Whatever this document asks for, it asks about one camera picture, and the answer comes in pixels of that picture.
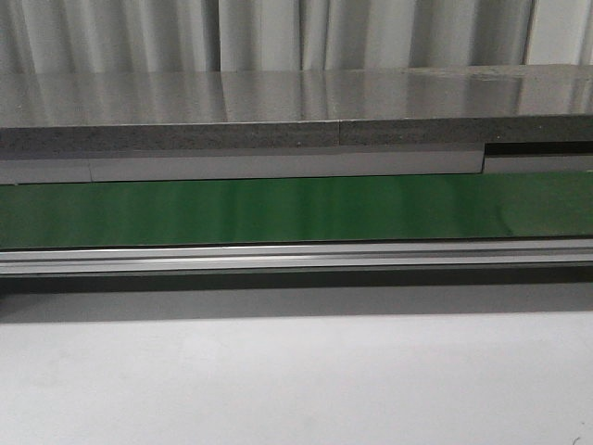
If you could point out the grey stone countertop slab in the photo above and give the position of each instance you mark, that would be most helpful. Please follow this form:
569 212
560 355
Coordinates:
116 127

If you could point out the green conveyor belt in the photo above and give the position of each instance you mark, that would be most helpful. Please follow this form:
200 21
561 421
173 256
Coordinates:
293 210

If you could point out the white pleated curtain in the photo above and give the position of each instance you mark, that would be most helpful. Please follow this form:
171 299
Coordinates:
168 36

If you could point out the aluminium conveyor side rail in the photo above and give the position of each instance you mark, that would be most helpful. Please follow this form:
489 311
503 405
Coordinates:
295 257

